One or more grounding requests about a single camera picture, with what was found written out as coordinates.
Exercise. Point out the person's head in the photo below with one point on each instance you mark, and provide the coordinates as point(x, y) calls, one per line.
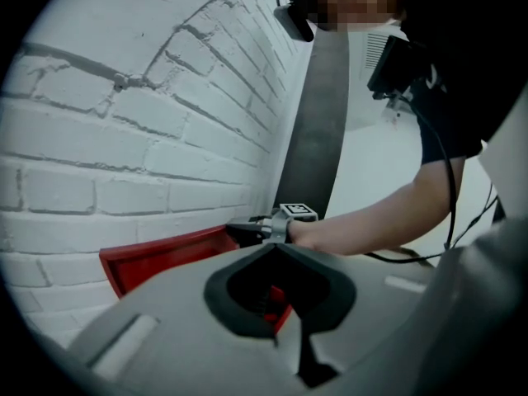
point(354, 2)

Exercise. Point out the red plastic bin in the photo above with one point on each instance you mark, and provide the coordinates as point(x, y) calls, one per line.
point(165, 258)

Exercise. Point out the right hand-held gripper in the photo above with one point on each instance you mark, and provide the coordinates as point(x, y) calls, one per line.
point(297, 212)

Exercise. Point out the black chest-mounted box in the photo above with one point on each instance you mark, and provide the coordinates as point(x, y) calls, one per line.
point(392, 66)

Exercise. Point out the black head-mounted camera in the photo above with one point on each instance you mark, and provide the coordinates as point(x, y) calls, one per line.
point(295, 10)

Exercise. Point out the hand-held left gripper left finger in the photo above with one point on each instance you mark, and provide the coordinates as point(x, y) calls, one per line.
point(185, 345)

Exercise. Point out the white vented unit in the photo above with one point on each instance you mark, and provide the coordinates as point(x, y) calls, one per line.
point(371, 52)

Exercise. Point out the dark grey partition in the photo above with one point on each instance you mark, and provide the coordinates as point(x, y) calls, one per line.
point(317, 130)

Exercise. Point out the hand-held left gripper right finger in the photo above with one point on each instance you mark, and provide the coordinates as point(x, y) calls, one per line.
point(392, 336)

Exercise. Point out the person's black shirt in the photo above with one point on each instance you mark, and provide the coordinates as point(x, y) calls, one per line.
point(462, 56)

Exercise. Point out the person's right forearm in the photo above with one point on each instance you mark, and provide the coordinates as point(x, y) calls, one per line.
point(371, 225)

